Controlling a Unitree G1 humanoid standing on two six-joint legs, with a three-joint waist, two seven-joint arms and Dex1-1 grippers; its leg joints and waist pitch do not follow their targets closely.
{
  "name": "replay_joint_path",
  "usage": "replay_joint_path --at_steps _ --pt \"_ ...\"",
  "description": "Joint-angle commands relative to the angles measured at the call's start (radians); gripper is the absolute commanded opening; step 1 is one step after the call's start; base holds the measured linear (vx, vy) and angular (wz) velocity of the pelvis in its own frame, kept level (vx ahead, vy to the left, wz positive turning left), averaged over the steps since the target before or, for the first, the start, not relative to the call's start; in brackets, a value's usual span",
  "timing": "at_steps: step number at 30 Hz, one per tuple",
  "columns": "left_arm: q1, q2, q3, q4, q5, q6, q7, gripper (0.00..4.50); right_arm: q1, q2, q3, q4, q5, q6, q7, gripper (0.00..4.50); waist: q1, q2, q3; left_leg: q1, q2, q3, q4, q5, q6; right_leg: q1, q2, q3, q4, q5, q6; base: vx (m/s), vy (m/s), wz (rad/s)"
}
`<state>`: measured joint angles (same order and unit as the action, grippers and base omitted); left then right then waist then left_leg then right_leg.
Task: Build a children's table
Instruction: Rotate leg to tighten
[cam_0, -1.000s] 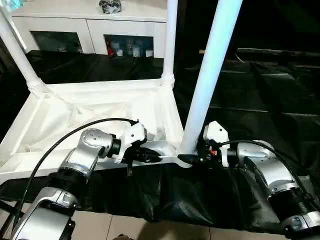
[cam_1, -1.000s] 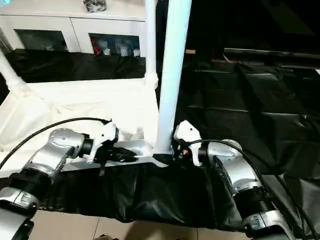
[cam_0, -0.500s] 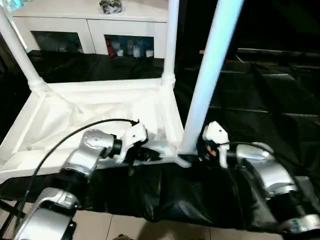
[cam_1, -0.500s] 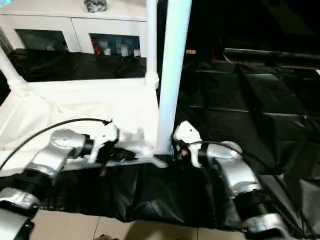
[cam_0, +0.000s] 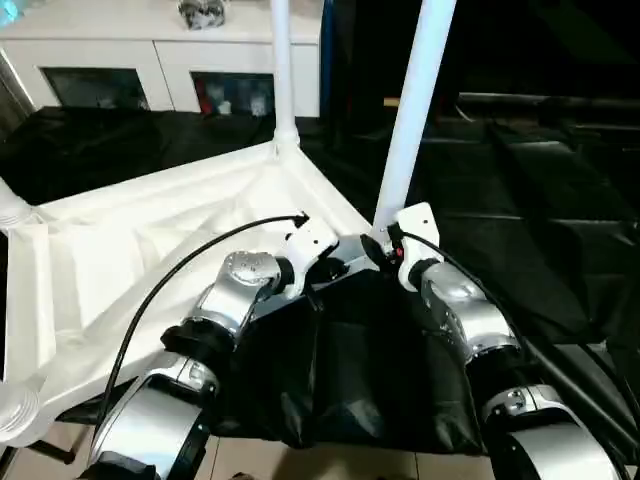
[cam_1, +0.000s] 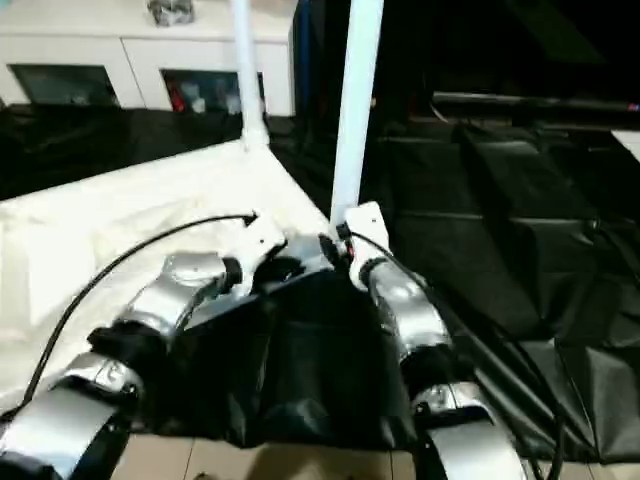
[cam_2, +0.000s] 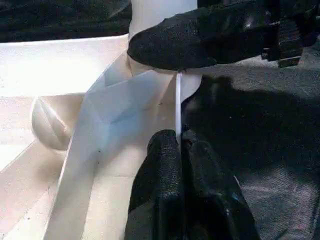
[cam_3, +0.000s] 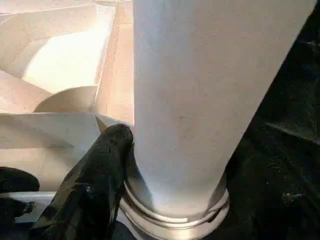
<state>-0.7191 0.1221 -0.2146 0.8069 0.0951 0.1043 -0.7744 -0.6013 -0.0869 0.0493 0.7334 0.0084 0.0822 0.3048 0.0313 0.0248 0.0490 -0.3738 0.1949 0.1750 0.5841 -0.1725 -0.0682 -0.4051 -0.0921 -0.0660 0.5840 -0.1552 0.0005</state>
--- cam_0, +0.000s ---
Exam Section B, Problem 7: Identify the white plastic table top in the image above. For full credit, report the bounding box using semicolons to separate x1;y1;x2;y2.
0;141;389;449

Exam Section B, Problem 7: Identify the black backdrop cloth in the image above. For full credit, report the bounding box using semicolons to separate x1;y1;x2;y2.
449;0;640;96

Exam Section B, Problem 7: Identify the white plastic table leg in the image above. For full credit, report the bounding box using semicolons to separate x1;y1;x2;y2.
268;0;302;151
372;0;459;246
0;380;42;444
0;177;39;229

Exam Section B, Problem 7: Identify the black object pile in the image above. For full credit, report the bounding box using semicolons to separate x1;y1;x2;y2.
178;0;226;30

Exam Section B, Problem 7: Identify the white glass-door cabinet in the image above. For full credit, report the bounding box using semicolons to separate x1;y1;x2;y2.
0;0;321;117

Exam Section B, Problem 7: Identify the blue vertical strip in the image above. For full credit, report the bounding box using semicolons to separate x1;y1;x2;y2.
319;0;337;117

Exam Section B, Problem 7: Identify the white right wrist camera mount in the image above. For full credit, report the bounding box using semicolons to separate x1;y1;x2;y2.
392;201;444;294

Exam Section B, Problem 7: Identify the grey curtain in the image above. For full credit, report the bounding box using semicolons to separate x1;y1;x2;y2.
0;49;36;136

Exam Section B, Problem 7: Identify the black mat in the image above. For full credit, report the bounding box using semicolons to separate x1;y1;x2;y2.
0;105;640;456

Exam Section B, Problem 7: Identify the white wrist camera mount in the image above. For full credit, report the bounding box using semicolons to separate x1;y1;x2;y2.
279;217;341;300
392;201;444;294

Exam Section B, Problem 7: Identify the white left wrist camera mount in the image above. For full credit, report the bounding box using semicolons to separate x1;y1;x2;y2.
279;217;341;300

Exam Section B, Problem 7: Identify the black stand leg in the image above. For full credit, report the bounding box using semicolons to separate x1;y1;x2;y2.
14;439;76;464

